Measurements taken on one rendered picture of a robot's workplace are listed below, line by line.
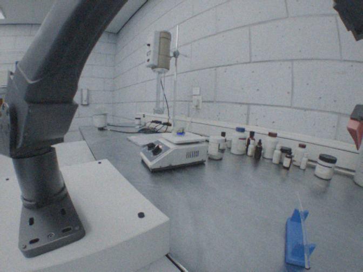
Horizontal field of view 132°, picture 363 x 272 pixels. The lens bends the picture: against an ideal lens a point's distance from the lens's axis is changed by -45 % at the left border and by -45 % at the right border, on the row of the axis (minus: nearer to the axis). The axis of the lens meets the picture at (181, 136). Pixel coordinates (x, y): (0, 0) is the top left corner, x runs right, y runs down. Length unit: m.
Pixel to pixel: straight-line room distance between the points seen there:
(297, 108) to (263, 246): 0.62
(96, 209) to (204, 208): 0.19
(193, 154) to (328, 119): 0.60
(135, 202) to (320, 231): 0.32
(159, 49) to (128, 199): 0.75
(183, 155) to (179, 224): 0.25
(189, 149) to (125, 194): 0.28
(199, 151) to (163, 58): 0.54
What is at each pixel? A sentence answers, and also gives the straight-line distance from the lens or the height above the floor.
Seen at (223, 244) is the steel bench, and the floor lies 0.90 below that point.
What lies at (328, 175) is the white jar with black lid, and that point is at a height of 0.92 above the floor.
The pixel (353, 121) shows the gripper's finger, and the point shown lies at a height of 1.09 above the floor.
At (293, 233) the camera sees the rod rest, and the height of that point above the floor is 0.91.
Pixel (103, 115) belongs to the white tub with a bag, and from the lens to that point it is 1.35.
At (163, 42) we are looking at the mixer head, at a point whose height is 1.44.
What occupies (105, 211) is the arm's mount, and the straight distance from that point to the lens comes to 0.20.
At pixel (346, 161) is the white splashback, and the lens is 0.75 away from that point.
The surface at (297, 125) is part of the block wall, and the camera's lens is 0.76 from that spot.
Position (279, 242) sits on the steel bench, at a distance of 0.28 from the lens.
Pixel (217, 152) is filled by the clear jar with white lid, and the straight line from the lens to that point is 0.55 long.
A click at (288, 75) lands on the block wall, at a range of 0.79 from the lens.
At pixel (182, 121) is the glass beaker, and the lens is 0.48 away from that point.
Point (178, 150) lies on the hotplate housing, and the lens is 0.44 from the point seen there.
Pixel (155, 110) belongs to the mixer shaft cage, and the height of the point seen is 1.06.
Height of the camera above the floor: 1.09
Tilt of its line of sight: 11 degrees down
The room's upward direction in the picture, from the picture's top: 2 degrees clockwise
